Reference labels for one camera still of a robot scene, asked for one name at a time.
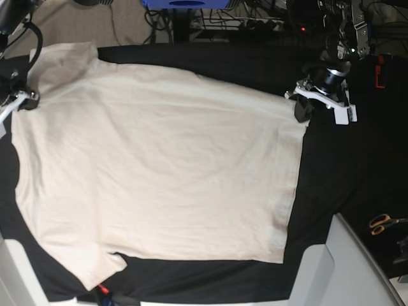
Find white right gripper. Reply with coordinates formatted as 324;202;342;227
1;71;40;137

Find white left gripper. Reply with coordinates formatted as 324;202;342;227
284;65;357;125

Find white T-shirt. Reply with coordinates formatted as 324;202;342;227
11;43;307;289

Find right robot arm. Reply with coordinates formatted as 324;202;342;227
1;1;43;136

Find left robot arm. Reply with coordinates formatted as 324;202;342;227
285;1;370;125

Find orange black tool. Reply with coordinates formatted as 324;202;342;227
375;55;386;89

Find black table cloth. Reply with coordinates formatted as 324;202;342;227
0;44;408;303

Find black power strip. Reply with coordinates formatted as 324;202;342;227
191;17;316;33

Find blue plastic bin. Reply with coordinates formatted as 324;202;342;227
142;0;230;10

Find red black clamp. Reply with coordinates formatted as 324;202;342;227
94;282;141;306

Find orange handled scissors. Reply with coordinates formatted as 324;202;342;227
368;214;407;236

